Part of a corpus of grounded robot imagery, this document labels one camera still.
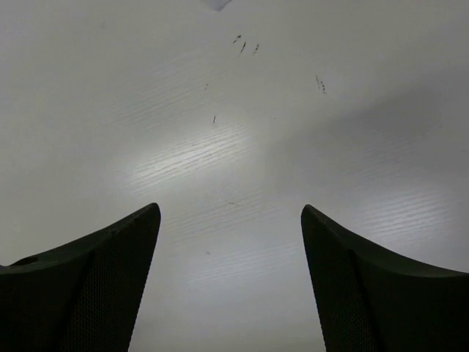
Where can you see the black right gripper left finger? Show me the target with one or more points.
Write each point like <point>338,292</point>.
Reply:
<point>84,295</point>

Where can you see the white fabric skirt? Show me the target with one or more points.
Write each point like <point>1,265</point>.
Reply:
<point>216,5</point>

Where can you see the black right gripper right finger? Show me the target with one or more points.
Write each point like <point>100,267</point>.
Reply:
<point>372,299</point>

